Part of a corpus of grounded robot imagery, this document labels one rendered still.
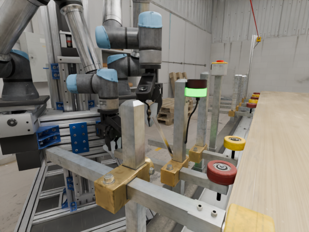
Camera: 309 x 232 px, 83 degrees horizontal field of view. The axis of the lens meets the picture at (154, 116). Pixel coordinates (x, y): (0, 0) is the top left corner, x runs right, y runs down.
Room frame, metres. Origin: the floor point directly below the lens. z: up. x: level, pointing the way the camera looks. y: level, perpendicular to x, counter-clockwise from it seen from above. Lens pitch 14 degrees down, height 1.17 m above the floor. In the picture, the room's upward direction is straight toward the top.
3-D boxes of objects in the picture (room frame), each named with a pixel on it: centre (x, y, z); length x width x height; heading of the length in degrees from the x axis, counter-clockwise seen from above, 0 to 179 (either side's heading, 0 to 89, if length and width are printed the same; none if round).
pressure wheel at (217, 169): (0.45, -0.19, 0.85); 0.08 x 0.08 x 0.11
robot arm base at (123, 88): (1.08, 0.22, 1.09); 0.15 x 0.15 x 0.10
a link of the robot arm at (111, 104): (0.68, 0.18, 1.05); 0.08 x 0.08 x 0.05
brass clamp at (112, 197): (0.33, 0.06, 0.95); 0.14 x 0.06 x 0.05; 148
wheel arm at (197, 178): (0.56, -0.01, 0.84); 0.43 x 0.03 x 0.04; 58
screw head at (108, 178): (0.28, 0.08, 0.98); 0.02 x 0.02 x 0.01
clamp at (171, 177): (0.54, -0.08, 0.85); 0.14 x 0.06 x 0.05; 148
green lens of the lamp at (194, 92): (0.53, -0.13, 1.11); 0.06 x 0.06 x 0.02
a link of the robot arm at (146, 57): (0.61, 0.02, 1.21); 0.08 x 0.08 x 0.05
